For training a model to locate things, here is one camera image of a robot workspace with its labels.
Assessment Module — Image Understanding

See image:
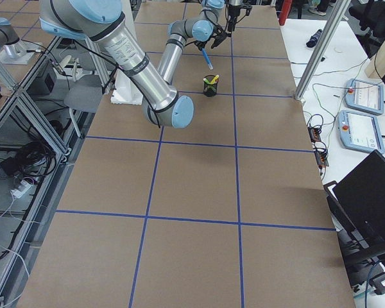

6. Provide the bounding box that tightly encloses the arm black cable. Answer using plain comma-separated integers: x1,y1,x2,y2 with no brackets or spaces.
73,35,163,129

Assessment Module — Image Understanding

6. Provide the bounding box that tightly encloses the blue marker pen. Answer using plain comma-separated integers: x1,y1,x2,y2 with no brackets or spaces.
201,47,214,70

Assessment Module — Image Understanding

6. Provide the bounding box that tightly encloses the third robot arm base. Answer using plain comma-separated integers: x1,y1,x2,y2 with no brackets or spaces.
0,17,33,65

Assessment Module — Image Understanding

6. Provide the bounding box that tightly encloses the orange black connector box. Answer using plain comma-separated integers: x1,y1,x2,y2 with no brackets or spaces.
307,126,321,142

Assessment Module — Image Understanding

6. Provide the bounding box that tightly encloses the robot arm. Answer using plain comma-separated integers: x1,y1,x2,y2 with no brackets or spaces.
200,1,252,33
39,1,225,128

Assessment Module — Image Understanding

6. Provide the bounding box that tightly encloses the yellow marker pen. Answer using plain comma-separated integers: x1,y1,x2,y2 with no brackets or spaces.
210,74,219,85

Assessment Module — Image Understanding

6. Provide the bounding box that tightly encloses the black mesh pen cup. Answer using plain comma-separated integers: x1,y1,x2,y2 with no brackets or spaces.
203,75,218,97

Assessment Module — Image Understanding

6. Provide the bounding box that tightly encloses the bundle of black cables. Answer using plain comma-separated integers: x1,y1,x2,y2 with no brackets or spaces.
0,141,58,179

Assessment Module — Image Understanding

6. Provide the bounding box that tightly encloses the teach pendant tablet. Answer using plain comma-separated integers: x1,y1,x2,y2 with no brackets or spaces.
345,78,384,116
336,110,385,154

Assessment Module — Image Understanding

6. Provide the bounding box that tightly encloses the far teach pendant tablet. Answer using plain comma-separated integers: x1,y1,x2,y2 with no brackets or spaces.
345,78,384,116

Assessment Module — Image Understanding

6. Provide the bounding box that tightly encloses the near teach pendant tablet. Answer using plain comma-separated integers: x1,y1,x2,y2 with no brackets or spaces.
336,110,385,154

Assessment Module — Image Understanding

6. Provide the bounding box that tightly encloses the grey office chair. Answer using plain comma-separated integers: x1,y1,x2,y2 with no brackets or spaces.
64,74,103,139

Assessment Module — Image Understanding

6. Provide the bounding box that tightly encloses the aluminium frame post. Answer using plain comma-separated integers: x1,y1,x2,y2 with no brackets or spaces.
294,0,351,101

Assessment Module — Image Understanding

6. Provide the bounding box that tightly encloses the black laptop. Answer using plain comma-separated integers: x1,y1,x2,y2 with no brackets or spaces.
323,149,385,267

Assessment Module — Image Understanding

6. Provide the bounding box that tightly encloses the white power strip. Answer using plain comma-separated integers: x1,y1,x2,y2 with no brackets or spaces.
10,179,35,199

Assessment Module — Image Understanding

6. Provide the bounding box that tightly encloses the folded dark umbrella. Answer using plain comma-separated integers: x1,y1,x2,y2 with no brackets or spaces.
305,29,323,48

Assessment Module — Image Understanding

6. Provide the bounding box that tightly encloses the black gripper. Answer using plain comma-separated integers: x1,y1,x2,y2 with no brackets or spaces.
226,4,252,33
194,28,231,51

